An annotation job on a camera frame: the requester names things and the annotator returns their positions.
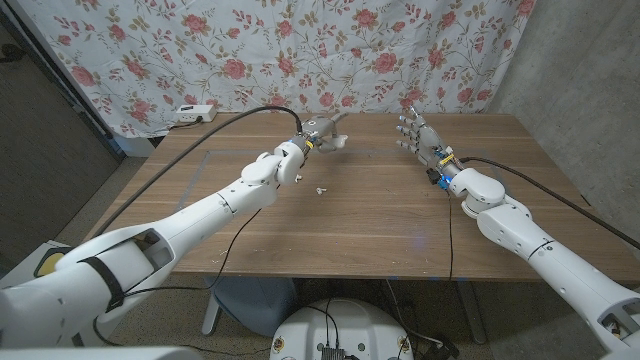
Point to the white power strip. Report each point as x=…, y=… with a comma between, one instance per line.
x=196, y=114

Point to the black power adapter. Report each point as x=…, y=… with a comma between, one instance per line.
x=442, y=350

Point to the white yellow black floor mat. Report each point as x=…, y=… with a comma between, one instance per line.
x=50, y=264

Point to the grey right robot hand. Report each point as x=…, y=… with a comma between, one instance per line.
x=426, y=140

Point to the white robot torso edge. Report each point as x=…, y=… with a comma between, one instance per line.
x=100, y=354

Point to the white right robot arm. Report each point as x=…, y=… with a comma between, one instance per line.
x=550, y=260

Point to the white robot torso base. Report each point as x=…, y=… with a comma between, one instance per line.
x=345, y=325

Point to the grey table leg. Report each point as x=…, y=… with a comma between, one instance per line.
x=471, y=312

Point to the white table leg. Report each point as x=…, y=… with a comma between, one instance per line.
x=211, y=314

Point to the floral backdrop cloth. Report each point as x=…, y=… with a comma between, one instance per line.
x=300, y=50

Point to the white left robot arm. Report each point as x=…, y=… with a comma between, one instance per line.
x=190, y=225

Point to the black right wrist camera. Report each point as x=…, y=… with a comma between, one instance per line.
x=434, y=176

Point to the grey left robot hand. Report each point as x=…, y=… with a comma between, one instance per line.
x=320, y=131

